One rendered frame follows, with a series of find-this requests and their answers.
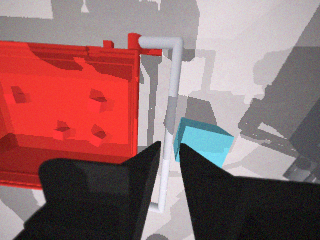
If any red plastic tray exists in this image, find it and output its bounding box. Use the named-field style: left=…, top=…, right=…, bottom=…
left=0, top=33, right=162, bottom=190

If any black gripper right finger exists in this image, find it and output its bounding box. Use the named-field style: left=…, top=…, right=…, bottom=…
left=179, top=143, right=320, bottom=240

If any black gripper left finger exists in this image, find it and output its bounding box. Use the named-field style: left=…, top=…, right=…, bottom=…
left=38, top=141, right=161, bottom=240

